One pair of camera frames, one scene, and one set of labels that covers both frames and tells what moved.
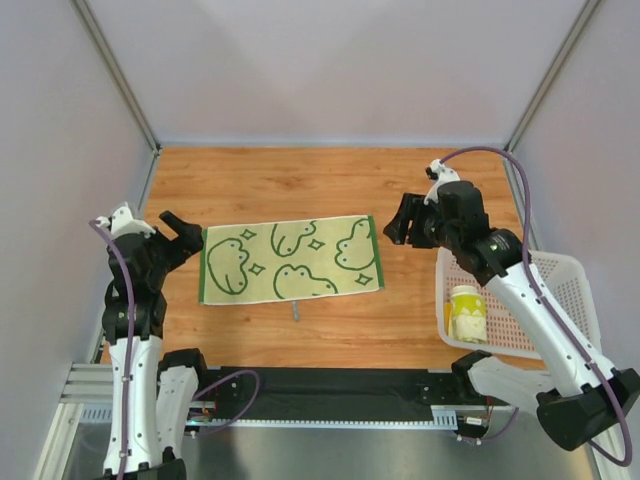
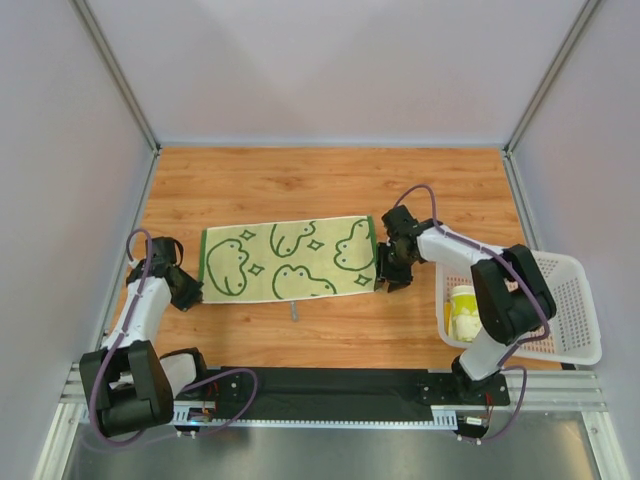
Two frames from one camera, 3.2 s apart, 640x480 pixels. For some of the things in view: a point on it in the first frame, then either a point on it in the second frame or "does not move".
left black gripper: (173, 244) to (185, 288)
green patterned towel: (290, 260) does not move
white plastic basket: (564, 276) does not move
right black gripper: (415, 223) to (391, 267)
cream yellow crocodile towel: (465, 316) does not move
